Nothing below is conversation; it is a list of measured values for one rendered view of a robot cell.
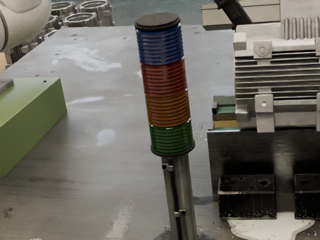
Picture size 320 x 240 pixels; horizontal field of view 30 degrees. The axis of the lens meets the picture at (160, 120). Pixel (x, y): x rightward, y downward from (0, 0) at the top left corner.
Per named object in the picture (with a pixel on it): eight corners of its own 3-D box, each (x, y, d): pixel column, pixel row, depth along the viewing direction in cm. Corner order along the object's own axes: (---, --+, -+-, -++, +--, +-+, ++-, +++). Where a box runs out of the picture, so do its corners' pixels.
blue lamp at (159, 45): (186, 48, 81) (183, 16, 79) (181, 64, 76) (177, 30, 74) (144, 50, 82) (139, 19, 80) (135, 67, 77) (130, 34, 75)
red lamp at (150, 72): (190, 78, 83) (186, 48, 81) (185, 96, 78) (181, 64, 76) (147, 80, 84) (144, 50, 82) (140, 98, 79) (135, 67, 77)
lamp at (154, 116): (193, 107, 85) (190, 78, 83) (188, 127, 80) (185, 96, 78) (152, 109, 86) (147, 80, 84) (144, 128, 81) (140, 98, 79)
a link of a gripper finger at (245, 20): (234, -4, 110) (234, -3, 110) (255, 26, 112) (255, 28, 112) (220, 5, 111) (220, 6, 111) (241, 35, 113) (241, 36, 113)
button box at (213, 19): (281, 26, 135) (280, 3, 135) (281, 21, 128) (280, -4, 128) (205, 31, 138) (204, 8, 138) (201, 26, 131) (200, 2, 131)
